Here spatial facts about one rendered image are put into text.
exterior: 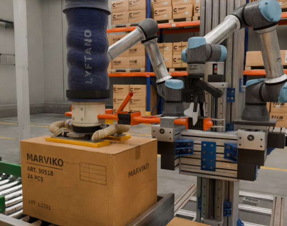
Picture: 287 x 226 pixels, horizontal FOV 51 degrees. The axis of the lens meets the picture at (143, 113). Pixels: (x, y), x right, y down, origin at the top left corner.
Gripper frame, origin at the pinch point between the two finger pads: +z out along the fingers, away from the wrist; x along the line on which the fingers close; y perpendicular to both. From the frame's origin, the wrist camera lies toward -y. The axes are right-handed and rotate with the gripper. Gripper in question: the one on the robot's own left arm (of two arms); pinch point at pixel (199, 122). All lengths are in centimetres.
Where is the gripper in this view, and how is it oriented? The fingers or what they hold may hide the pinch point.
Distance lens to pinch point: 128.7
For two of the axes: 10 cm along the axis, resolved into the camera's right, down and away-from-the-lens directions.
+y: -8.7, -0.5, 5.0
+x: -5.0, 0.8, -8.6
